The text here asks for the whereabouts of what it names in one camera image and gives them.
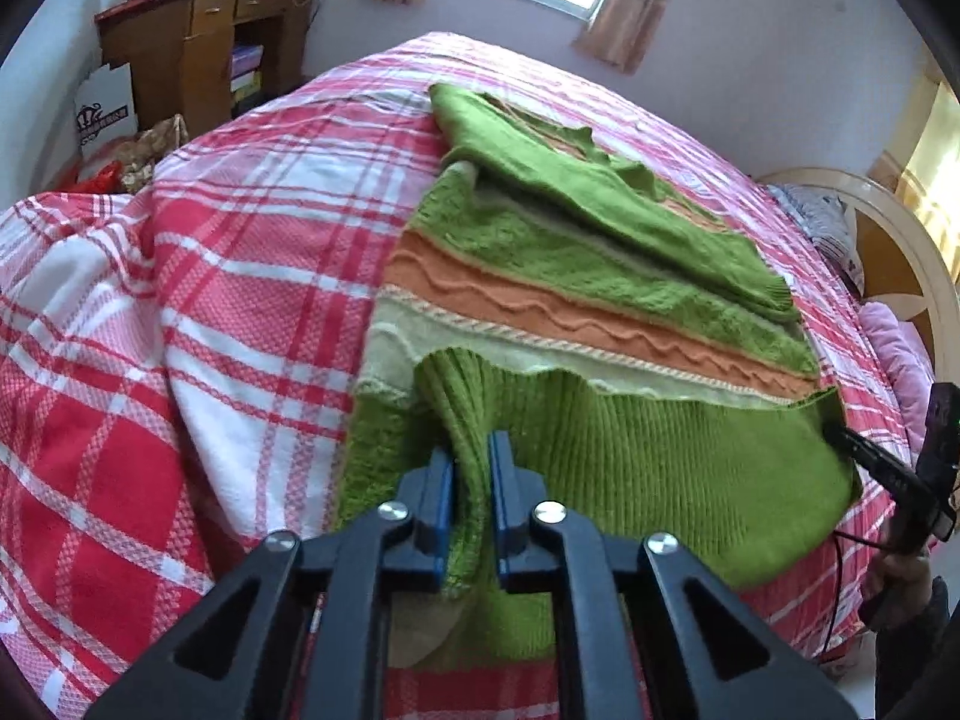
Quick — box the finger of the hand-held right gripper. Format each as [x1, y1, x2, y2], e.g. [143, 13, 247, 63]
[820, 423, 922, 500]

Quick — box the white paper bag crown print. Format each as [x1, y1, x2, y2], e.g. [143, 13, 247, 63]
[73, 61, 140, 160]

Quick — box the black cable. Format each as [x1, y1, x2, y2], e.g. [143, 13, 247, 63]
[820, 531, 887, 662]

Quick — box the person's right forearm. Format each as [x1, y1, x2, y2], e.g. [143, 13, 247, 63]
[874, 577, 960, 720]

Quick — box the wooden desk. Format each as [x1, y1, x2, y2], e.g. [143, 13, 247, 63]
[95, 0, 313, 140]

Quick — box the red plaid bed sheet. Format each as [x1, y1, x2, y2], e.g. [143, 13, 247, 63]
[0, 30, 932, 720]

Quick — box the grey striped pillow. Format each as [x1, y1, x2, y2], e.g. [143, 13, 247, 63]
[772, 184, 865, 293]

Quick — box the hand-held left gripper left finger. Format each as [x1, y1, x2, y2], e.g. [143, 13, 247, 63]
[82, 448, 457, 720]

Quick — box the red plastic bag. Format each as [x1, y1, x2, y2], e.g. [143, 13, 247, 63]
[75, 161, 125, 196]

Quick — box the stack of boxes in desk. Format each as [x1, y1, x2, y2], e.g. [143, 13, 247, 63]
[229, 45, 266, 118]

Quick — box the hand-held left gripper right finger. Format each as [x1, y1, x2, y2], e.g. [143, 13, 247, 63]
[487, 431, 860, 720]

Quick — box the brown patterned cloth bag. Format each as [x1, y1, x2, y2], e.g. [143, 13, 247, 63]
[112, 114, 191, 193]

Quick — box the person's right hand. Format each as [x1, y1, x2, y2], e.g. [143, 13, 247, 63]
[861, 521, 936, 628]

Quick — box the cream wooden headboard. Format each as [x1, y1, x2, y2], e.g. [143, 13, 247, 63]
[757, 169, 947, 391]

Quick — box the green orange striped knit sweater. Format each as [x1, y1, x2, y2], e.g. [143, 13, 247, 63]
[334, 82, 863, 670]

